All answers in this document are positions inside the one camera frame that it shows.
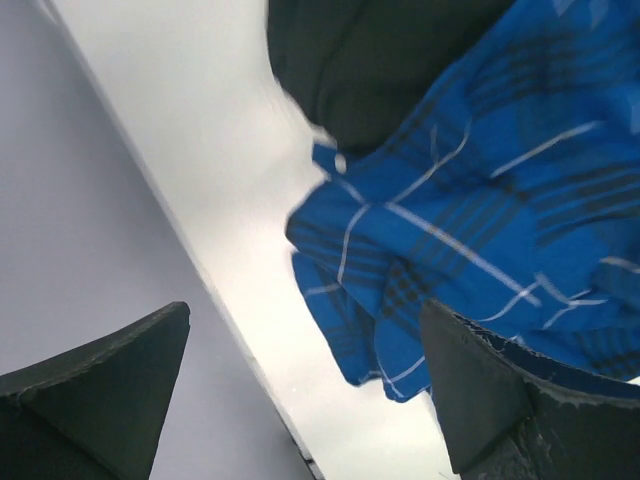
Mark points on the black garment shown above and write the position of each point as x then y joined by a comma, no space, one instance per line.
356,69

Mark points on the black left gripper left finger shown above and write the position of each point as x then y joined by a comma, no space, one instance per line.
96,411

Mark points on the blue plaid shirt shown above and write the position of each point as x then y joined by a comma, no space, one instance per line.
510,194

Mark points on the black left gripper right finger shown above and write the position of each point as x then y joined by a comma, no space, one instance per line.
507,412

